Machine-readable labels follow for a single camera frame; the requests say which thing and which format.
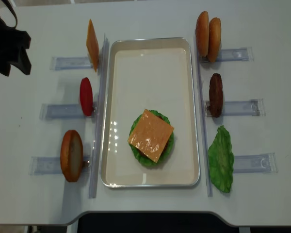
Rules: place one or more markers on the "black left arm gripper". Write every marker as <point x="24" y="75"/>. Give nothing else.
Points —
<point x="13" y="46"/>

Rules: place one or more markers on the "orange cheese slice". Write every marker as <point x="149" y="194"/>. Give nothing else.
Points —
<point x="150" y="135"/>
<point x="92" y="45"/>

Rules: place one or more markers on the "red tomato slice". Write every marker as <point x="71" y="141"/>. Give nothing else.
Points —
<point x="86" y="97"/>

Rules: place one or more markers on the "bread bun slice left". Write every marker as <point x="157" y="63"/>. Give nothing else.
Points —
<point x="71" y="156"/>

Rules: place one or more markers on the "brown meat patty on tray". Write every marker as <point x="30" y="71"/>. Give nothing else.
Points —
<point x="167" y="147"/>

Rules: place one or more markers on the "green lettuce leaf on tray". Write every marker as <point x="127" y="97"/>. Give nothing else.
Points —
<point x="144" y="160"/>

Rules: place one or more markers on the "bread bun far right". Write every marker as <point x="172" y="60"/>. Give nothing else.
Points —
<point x="202" y="33"/>

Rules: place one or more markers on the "brown meat patty standing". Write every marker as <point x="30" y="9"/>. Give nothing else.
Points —
<point x="216" y="95"/>

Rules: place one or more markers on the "bread bun near right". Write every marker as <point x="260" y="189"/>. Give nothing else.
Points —
<point x="214" y="39"/>

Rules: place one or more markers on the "green lettuce leaf standing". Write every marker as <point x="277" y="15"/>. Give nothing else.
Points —
<point x="221" y="160"/>

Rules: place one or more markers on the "clear long strip left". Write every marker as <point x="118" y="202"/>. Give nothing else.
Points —
<point x="100" y="118"/>

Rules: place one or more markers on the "clear long strip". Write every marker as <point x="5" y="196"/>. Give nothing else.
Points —
<point x="100" y="118"/>
<point x="202" y="119"/>

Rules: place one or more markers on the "white metal tray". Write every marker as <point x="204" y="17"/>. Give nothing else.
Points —
<point x="153" y="74"/>

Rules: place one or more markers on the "clear long strip right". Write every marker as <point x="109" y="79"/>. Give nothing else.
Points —
<point x="202" y="119"/>

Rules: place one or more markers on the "clear holder rail cheese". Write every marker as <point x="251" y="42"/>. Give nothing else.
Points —
<point x="65" y="63"/>

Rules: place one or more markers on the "clear holder rail tomato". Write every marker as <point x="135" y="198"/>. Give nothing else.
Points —
<point x="61" y="111"/>

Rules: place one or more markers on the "clear holder rail left bun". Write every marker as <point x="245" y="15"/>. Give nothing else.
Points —
<point x="45" y="166"/>

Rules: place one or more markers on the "clear holder rail right buns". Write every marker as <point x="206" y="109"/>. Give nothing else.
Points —
<point x="241" y="54"/>

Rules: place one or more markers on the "clear holder rail patty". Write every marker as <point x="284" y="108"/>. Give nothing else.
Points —
<point x="243" y="108"/>

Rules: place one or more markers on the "clear holder rail lettuce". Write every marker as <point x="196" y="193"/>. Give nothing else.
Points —
<point x="263" y="163"/>

